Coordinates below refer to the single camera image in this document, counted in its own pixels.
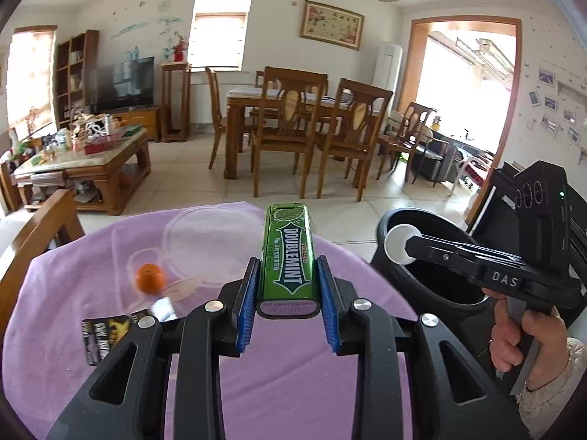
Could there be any white round lid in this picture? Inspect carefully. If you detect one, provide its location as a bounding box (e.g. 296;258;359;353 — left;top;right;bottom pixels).
383;224;422;265

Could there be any wooden dining chair near right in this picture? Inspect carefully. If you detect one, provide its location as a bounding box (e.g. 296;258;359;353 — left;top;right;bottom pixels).
314;78;393;202

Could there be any wooden dining chair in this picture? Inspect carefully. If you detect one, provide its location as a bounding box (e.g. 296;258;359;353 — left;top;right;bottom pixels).
205;67;226;170
251;67;328;198
314;78;393;202

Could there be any orange tangerine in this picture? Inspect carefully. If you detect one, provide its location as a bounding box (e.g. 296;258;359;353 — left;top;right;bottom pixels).
134;263;166;296

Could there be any framed floral picture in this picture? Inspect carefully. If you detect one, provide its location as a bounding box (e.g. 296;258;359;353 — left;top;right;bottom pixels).
299;0;364;51

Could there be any tall wooden plant stand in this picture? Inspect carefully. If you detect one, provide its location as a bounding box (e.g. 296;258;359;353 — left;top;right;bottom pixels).
160;62;191;142

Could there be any black trash bin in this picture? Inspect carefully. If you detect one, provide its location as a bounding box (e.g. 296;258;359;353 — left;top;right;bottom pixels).
370;208;493;363

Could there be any white lace sleeve forearm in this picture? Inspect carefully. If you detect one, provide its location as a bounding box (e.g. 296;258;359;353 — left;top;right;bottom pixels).
516;338;586;439

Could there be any flat screen television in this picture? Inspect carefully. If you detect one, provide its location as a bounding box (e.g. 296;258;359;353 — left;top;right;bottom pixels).
95;57;154;112

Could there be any wooden coffee table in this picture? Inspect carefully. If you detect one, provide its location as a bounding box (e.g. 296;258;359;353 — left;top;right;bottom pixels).
14;128;151;216

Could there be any purple tablecloth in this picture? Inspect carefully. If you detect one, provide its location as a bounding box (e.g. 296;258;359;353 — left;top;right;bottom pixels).
2;201;423;440

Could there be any wooden sofa armrest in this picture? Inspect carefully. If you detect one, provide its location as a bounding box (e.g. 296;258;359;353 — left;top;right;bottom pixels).
0;189;85;338

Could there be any wooden bookshelf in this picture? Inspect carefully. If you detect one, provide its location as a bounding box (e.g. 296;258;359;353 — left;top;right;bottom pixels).
54;30;99;129

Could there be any white standing air conditioner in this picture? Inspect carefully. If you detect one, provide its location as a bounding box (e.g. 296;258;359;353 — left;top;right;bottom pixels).
372;42;403;114

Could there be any wooden dining table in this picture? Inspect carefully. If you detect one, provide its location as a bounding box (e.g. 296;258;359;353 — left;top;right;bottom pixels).
223;84;382;181

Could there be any wooden dining chair near left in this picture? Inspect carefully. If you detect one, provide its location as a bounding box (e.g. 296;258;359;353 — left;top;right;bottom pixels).
251;67;328;198

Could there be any wooden chair by doorway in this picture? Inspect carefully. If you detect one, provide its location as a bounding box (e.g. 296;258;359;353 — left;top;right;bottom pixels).
377;101;436;182

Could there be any clear plastic plate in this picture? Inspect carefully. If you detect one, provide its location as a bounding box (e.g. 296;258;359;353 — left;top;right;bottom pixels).
126;203;265;306

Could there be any wooden tv cabinet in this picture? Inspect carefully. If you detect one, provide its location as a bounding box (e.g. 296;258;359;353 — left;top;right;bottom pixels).
112;106;162;142

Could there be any black yellow snack wrapper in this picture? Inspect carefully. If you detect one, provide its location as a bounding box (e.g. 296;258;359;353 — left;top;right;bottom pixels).
81;309;152;367

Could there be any green doublemint gum tin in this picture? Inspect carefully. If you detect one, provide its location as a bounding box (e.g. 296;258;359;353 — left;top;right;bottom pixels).
257;203;320;319

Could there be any red flower vase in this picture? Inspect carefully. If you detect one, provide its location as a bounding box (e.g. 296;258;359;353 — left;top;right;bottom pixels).
173;34;187;63

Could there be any right bare hand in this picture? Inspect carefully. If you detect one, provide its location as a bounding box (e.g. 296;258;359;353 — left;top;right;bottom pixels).
481;287;571;392

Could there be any wooden dining chair far left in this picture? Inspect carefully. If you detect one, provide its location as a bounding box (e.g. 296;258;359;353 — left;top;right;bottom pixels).
205;67;226;170

